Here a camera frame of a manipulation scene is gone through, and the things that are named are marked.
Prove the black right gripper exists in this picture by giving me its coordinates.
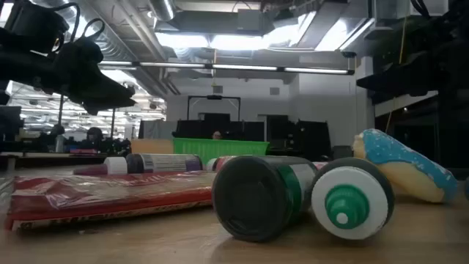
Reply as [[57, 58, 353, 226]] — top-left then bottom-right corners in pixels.
[[357, 40, 469, 103]]

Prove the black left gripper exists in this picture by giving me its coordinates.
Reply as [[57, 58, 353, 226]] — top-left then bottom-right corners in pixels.
[[0, 36, 136, 117]]

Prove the blue frosted donut toy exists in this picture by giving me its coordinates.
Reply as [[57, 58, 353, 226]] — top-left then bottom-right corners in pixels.
[[352, 128, 459, 205]]

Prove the red popcorn packet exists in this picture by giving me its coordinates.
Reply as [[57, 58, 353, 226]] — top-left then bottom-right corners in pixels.
[[3, 170, 218, 232]]

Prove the grey office chair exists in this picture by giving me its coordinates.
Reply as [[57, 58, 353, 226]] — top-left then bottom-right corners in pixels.
[[331, 145, 355, 161]]

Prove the grey partition panel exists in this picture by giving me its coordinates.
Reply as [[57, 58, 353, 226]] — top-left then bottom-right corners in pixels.
[[138, 120, 177, 139]]

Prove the orange translucent plastic bin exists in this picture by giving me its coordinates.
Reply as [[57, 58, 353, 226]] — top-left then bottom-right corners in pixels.
[[130, 138, 175, 155]]

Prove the purple food colouring bottle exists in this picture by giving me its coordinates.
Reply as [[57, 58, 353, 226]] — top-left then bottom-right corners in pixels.
[[73, 153, 204, 176]]

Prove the black side monitor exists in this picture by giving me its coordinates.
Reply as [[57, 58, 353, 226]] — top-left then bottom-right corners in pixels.
[[0, 105, 23, 143]]

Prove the black cabinet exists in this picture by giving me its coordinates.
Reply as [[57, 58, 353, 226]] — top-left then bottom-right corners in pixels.
[[266, 115, 333, 162]]

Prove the green-tipped food colouring bottle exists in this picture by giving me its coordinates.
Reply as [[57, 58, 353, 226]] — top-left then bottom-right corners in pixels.
[[310, 156, 396, 241]]

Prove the green toy object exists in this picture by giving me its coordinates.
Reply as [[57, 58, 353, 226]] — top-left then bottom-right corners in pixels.
[[172, 137, 270, 166]]

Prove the long ceiling light bar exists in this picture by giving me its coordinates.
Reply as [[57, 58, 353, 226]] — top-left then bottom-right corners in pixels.
[[98, 60, 355, 76]]

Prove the grey ceiling unit box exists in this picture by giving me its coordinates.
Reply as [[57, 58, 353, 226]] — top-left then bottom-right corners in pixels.
[[237, 9, 276, 36]]

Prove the dark green food colouring bottle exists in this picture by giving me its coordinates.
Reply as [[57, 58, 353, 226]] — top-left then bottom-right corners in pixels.
[[211, 155, 319, 243]]

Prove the black background rig frame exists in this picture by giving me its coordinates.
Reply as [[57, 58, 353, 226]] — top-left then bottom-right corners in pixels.
[[186, 95, 242, 122], [57, 94, 117, 139]]

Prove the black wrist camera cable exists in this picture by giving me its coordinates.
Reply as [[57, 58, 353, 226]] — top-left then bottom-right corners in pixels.
[[49, 1, 107, 43]]

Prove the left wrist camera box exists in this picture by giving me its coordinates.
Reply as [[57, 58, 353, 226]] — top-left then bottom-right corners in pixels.
[[3, 0, 70, 54]]

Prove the silver round air duct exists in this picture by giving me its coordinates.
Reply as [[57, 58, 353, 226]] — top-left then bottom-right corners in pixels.
[[148, 0, 177, 22]]

